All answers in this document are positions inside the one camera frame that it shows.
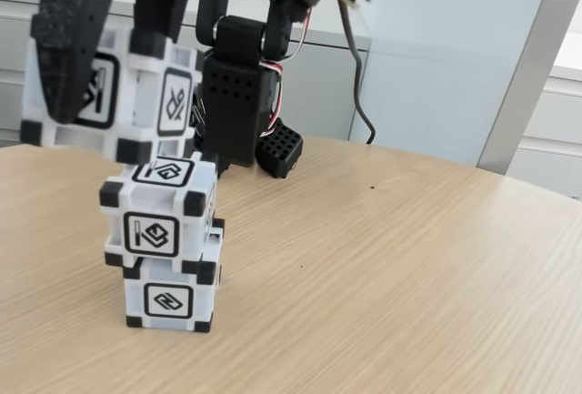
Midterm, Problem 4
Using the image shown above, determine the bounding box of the white cube lamp symbol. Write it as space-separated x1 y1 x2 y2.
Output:
20 25 208 166

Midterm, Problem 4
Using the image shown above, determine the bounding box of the white cube squares symbol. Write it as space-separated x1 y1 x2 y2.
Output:
98 150 218 275

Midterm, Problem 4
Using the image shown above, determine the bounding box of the black table clamp with wheel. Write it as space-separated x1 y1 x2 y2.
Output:
189 86 208 158

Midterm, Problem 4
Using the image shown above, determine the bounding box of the white cabinet with key locks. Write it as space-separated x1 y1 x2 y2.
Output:
0 0 370 140

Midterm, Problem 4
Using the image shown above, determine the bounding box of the black perforated table clamp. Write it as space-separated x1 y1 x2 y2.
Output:
253 118 305 180

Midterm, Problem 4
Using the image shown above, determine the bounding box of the white cube diamond loop symbol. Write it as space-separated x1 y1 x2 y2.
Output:
123 218 226 335

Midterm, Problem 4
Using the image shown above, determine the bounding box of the grey metal pillar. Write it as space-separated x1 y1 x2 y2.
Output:
475 0 582 177

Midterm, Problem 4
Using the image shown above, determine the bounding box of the white drawer cabinet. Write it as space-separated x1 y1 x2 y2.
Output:
513 64 582 199

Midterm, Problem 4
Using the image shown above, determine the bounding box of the red white servo cable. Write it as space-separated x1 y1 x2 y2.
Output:
258 5 315 134

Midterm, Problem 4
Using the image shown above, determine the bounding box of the grey camera cable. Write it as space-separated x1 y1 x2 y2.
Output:
338 0 376 145

